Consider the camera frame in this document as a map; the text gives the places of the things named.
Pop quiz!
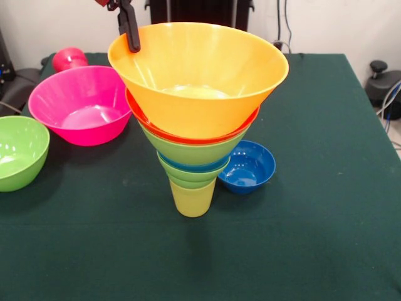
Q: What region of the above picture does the large green plastic bowl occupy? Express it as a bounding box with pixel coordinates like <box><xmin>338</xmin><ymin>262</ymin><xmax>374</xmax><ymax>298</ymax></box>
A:
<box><xmin>138</xmin><ymin>120</ymin><xmax>251</xmax><ymax>166</ymax></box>
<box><xmin>0</xmin><ymin>115</ymin><xmax>51</xmax><ymax>193</ymax></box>

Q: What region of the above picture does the red plastic cup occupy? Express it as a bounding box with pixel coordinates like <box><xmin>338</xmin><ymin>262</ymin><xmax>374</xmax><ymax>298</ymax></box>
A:
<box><xmin>51</xmin><ymin>46</ymin><xmax>90</xmax><ymax>73</ymax></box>

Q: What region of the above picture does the large orange plastic bowl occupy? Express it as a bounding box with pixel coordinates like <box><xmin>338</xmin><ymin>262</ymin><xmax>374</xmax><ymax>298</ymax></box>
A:
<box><xmin>107</xmin><ymin>21</ymin><xmax>289</xmax><ymax>140</ymax></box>

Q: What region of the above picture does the light blue plastic bowl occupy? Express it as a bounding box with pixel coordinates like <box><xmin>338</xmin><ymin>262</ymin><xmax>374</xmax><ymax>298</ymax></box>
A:
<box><xmin>158</xmin><ymin>150</ymin><xmax>231</xmax><ymax>172</ymax></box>

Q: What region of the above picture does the small green plastic bowl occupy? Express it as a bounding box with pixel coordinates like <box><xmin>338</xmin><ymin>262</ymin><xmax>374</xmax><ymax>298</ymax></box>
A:
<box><xmin>156</xmin><ymin>152</ymin><xmax>231</xmax><ymax>189</ymax></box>

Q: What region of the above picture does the black computer tower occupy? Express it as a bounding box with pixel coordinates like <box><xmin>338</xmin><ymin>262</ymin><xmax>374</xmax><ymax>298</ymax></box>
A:
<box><xmin>0</xmin><ymin>28</ymin><xmax>16</xmax><ymax>83</ymax></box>

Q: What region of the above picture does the yellow plastic cup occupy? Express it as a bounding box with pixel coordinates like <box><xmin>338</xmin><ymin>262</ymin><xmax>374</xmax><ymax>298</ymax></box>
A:
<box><xmin>169</xmin><ymin>177</ymin><xmax>217</xmax><ymax>218</ymax></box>

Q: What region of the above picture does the light blue cable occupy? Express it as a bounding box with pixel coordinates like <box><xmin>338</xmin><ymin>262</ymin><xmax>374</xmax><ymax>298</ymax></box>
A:
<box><xmin>375</xmin><ymin>80</ymin><xmax>401</xmax><ymax>134</ymax></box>

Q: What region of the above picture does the black wall cable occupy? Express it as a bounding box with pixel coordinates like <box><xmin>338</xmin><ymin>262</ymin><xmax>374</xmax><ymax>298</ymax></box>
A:
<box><xmin>277</xmin><ymin>0</ymin><xmax>293</xmax><ymax>45</ymax></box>

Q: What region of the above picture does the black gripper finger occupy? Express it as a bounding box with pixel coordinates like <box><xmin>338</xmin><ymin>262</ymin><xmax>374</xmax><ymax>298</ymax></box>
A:
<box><xmin>120</xmin><ymin>0</ymin><xmax>142</xmax><ymax>53</ymax></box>
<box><xmin>117</xmin><ymin>4</ymin><xmax>130</xmax><ymax>36</ymax></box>

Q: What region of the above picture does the dark green tablecloth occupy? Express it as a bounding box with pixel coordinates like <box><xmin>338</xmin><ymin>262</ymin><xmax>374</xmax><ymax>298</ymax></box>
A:
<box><xmin>0</xmin><ymin>51</ymin><xmax>401</xmax><ymax>301</ymax></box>

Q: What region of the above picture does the large pink plastic bowl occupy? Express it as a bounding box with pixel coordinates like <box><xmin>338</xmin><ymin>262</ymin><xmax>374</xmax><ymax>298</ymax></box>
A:
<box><xmin>28</xmin><ymin>65</ymin><xmax>132</xmax><ymax>147</ymax></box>

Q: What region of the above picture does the red-orange plastic bowl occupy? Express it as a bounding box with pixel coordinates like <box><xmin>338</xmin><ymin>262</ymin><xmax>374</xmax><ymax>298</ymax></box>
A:
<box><xmin>125</xmin><ymin>87</ymin><xmax>261</xmax><ymax>145</ymax></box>

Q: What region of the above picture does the grey cable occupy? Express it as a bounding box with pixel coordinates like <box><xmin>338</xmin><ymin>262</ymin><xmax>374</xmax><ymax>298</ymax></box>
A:
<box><xmin>0</xmin><ymin>100</ymin><xmax>22</xmax><ymax>114</ymax></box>

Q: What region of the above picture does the dark blue plastic bowl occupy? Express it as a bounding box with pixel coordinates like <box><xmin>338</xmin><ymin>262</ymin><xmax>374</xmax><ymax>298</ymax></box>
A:
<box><xmin>217</xmin><ymin>140</ymin><xmax>277</xmax><ymax>194</ymax></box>

